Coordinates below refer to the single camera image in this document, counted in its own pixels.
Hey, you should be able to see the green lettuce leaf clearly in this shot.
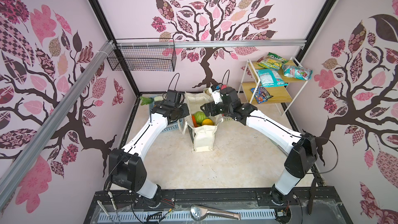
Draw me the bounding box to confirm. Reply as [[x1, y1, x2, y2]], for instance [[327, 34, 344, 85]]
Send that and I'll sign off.
[[140, 96, 154, 105]]

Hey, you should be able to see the blue plastic vegetable basket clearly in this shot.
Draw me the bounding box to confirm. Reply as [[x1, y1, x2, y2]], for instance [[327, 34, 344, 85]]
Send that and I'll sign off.
[[149, 95, 183, 132]]

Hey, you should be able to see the white wire wooden shelf rack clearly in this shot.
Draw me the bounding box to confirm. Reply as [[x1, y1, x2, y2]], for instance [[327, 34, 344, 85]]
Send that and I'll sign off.
[[237, 60, 309, 115]]

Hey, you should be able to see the green cabbage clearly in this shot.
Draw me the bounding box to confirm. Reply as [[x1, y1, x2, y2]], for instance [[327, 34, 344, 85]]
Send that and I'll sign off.
[[193, 111, 207, 125]]

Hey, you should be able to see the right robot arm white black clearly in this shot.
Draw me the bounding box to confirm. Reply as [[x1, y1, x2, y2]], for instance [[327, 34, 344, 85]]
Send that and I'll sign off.
[[201, 84, 317, 205]]

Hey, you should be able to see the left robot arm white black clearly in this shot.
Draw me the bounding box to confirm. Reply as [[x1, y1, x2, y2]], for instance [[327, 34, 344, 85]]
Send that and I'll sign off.
[[107, 90, 189, 207]]

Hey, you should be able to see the yellow green snack bag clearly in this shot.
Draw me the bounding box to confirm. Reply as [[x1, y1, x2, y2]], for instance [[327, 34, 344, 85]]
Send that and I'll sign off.
[[258, 52, 288, 71]]

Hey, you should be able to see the white teal red snack bag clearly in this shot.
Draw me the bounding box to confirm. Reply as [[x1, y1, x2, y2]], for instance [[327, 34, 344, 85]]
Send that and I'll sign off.
[[282, 64, 313, 81]]

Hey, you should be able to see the black wire wall basket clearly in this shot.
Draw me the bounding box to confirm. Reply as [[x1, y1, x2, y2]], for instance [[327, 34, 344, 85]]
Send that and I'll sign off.
[[107, 37, 177, 72]]

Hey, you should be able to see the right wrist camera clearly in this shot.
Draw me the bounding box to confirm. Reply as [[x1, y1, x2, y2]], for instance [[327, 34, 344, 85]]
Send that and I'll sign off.
[[209, 84, 222, 104]]

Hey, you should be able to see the orange fruit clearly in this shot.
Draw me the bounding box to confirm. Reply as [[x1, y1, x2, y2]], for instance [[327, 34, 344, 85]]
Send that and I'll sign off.
[[201, 118, 214, 125]]

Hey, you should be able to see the cream canvas grocery bag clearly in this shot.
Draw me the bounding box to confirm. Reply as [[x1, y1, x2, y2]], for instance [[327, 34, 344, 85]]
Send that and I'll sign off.
[[179, 92, 223, 152]]

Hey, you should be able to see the orange carrot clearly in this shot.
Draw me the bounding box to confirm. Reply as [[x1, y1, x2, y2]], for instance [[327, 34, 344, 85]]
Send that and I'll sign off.
[[191, 115, 198, 128]]

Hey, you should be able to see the M&M candy bag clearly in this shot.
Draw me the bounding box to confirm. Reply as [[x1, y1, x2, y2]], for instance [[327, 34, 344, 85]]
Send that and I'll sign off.
[[251, 87, 273, 104]]

